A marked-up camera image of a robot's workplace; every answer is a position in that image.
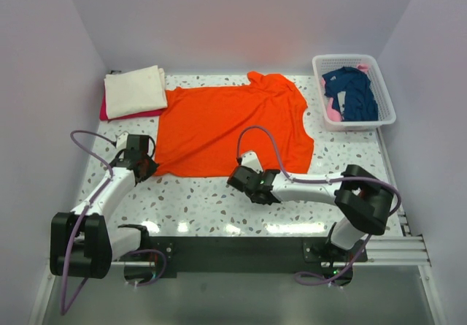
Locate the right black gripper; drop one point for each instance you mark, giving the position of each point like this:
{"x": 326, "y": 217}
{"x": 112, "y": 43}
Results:
{"x": 260, "y": 174}

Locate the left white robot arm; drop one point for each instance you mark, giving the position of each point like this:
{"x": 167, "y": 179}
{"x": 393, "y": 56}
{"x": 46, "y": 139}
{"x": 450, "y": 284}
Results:
{"x": 80, "y": 241}

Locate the pink t shirt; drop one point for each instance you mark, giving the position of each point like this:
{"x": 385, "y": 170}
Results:
{"x": 333, "y": 111}

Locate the orange t shirt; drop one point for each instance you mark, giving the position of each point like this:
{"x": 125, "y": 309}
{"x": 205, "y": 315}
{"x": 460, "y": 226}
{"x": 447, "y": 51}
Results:
{"x": 204, "y": 129}

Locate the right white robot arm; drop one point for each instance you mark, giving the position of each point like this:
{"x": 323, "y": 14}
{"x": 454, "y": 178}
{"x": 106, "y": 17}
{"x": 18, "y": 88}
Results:
{"x": 364, "y": 201}

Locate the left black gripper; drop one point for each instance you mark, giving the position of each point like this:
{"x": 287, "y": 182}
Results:
{"x": 151, "y": 169}

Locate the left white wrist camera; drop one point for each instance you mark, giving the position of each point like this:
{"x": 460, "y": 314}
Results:
{"x": 121, "y": 140}

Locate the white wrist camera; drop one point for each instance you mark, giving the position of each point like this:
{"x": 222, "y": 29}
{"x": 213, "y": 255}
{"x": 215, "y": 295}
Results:
{"x": 121, "y": 140}
{"x": 250, "y": 160}

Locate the aluminium frame rail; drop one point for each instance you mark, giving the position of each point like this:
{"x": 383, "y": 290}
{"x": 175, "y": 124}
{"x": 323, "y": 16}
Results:
{"x": 409, "y": 249}

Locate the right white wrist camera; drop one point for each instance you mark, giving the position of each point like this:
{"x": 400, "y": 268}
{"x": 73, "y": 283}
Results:
{"x": 250, "y": 160}

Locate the folded cream t shirt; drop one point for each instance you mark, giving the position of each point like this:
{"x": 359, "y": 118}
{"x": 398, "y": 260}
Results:
{"x": 136, "y": 91}

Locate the white plastic basket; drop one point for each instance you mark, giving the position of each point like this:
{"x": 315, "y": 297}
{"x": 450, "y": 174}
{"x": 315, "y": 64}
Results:
{"x": 352, "y": 92}

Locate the folded magenta t shirt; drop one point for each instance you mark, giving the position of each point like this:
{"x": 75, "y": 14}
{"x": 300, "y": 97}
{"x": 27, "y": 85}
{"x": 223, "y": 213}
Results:
{"x": 103, "y": 116}

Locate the navy blue t shirt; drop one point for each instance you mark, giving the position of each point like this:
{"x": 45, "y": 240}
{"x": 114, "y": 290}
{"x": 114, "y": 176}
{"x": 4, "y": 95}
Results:
{"x": 352, "y": 91}

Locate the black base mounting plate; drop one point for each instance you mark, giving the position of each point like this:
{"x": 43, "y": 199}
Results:
{"x": 169, "y": 256}

